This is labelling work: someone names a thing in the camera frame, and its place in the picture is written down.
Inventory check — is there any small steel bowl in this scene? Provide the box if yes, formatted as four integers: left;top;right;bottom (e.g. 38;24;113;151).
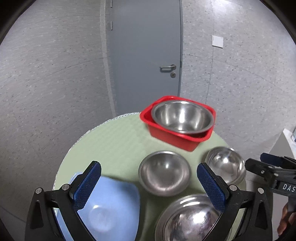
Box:
205;146;246;185

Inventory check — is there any large steel bowl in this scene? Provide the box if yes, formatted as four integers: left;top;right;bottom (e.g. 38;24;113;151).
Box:
154;194;221;241

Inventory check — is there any blue plastic plate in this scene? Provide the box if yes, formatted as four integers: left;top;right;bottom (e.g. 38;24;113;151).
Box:
53;172;141;241

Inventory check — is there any medium steel bowl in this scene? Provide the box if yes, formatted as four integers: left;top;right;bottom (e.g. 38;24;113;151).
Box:
138;151;192;197

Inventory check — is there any person's right hand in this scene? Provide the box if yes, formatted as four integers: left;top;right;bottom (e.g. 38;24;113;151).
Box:
277;203;295;235

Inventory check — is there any grey cabinet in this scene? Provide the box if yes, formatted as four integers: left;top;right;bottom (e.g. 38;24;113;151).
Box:
269;128;296;159

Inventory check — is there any red plastic basin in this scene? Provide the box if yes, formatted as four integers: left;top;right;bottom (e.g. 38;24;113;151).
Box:
140;96;216;152

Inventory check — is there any steel bowl in basin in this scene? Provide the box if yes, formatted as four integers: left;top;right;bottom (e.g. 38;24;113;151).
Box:
151;100;214;135

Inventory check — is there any green checkered tablecloth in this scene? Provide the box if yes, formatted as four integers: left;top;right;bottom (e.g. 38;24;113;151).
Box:
52;112;247;241

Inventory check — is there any grey door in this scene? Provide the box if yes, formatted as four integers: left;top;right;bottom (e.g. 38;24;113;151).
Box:
106;1;183;114

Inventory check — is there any white wall switch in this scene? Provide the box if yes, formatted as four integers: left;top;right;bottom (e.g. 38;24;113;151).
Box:
212;35;224;49

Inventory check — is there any metal door handle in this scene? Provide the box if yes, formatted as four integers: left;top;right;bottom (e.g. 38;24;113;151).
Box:
159;64;177;72

